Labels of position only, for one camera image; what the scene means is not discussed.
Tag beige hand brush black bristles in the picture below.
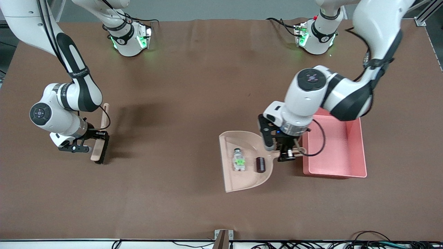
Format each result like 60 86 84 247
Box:
90 103 110 165

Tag black cable bundle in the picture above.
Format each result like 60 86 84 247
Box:
249 231 443 249

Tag grey metal bracket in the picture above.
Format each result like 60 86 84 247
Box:
214 229 234 249

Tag beige plastic dustpan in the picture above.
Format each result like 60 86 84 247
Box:
219 131 307 193

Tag small silver bottle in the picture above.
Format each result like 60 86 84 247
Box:
233 148 247 172

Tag pink plastic bin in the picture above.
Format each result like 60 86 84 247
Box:
303 107 368 179

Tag aluminium frame profile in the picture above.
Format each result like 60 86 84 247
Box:
415 0 443 27

